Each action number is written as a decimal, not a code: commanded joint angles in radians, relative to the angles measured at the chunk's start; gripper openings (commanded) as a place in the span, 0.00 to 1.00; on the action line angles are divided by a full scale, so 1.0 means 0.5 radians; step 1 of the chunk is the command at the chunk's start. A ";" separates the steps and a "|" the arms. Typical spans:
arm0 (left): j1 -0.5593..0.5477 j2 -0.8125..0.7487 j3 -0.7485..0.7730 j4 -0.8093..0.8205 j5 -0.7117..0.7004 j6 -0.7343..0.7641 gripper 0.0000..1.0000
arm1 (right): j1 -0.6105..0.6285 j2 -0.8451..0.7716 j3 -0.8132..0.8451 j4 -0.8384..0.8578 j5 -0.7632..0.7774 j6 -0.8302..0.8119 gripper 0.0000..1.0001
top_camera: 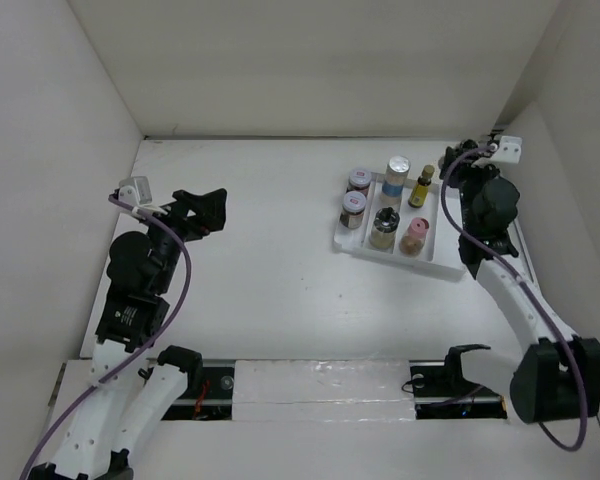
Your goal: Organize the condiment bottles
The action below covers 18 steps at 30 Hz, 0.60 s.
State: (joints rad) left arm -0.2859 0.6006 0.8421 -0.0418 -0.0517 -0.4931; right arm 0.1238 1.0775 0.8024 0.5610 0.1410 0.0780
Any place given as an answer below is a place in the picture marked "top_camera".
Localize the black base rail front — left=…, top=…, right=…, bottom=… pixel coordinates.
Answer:
left=163, top=359, right=508, bottom=423

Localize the black pepper grinder bottle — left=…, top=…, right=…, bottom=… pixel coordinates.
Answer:
left=456, top=139, right=478, bottom=154

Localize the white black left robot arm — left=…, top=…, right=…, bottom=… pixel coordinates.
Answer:
left=20, top=186, right=227, bottom=479

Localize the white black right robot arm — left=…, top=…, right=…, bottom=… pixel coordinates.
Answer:
left=439, top=140, right=600, bottom=424

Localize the white divided organizer tray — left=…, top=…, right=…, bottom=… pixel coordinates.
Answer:
left=333, top=172, right=466, bottom=280

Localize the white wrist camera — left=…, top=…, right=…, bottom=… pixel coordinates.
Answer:
left=108, top=176, right=167, bottom=219
left=472, top=135, right=523, bottom=167

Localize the pink lid spice jar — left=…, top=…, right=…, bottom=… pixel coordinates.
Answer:
left=399, top=217, right=429, bottom=257

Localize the yellow label bottle cork cap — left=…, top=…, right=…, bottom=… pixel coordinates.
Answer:
left=408, top=164, right=435, bottom=208

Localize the white lid brown sauce jar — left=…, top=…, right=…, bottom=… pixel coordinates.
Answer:
left=346, top=168, right=372, bottom=197

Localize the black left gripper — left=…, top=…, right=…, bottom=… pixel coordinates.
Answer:
left=140, top=187, right=227, bottom=292

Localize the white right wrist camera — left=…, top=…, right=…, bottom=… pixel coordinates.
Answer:
left=472, top=135, right=523, bottom=167

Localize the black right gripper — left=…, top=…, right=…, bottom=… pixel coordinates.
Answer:
left=440, top=145, right=502, bottom=233

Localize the aluminium rail right edge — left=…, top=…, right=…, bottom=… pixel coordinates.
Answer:
left=478, top=130, right=561, bottom=356

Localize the black lid white powder jar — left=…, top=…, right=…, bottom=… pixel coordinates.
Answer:
left=369, top=207, right=400, bottom=250

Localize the blue label silver lid jar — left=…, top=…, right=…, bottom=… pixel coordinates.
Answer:
left=380, top=156, right=411, bottom=206

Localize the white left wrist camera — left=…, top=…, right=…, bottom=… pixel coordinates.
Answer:
left=108, top=176, right=167, bottom=219

